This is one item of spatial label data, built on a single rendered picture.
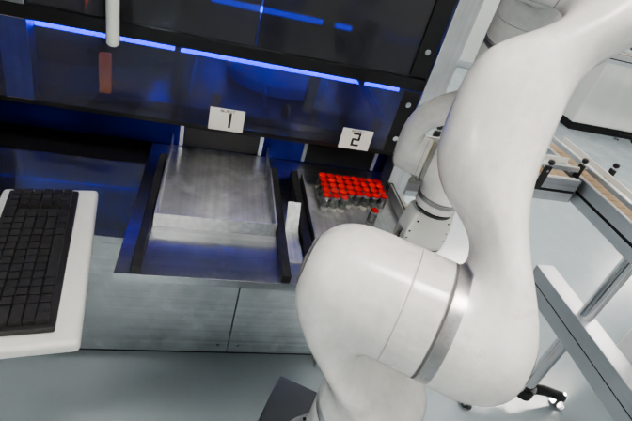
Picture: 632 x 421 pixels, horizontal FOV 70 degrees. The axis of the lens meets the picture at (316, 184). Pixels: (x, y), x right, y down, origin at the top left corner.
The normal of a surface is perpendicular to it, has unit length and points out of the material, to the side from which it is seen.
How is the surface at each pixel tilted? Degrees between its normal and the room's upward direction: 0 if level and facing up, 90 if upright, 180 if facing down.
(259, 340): 90
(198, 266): 0
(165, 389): 0
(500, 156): 53
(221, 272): 0
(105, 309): 90
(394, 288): 36
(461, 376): 83
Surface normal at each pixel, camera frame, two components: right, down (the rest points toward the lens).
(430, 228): 0.10, 0.59
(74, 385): 0.24, -0.81
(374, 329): -0.32, 0.28
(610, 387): -0.96, -0.11
